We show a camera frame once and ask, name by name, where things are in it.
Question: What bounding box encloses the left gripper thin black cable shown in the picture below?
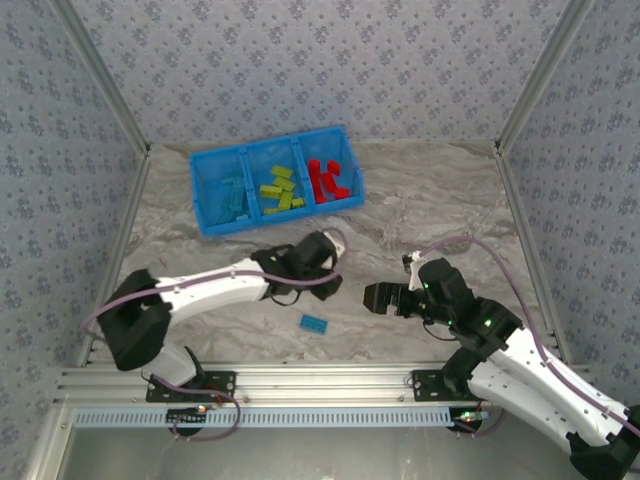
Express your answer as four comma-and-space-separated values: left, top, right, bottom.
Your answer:
267, 288, 302, 307

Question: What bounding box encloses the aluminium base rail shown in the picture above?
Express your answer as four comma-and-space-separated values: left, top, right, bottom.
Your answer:
55, 366, 600, 405

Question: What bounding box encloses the right gripper thin black cable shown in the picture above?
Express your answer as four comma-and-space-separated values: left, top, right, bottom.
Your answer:
422, 319, 459, 342

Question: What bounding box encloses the aluminium side rail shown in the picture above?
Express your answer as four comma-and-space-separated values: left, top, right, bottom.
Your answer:
79, 148, 152, 367
493, 147, 572, 364

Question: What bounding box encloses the aluminium frame post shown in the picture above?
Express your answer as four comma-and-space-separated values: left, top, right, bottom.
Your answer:
493, 0, 597, 150
49, 0, 151, 154

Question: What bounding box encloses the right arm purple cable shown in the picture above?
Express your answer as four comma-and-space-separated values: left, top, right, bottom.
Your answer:
414, 235, 640, 440

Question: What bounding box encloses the slotted white cable duct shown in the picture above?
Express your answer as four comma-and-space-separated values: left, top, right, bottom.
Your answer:
73, 408, 459, 429

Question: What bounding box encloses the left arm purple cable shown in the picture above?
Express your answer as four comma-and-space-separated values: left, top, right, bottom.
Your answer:
81, 228, 350, 444

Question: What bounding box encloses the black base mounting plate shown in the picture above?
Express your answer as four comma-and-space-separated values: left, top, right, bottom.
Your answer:
410, 369, 481, 403
145, 370, 238, 404

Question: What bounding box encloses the blue three-compartment plastic bin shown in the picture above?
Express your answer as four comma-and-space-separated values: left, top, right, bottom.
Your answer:
188, 124, 365, 237

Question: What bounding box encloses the grey metal panel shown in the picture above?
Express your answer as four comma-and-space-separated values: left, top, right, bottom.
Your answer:
64, 427, 581, 480

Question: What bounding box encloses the gripper thin black cable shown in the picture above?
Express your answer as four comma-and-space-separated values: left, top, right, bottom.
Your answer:
422, 319, 459, 342
267, 288, 302, 307

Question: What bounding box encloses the darker blue lego brick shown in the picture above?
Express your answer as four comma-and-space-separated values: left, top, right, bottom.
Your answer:
298, 314, 329, 335

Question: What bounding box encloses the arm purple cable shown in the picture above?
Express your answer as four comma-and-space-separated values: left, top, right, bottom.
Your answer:
414, 235, 640, 440
81, 228, 350, 444

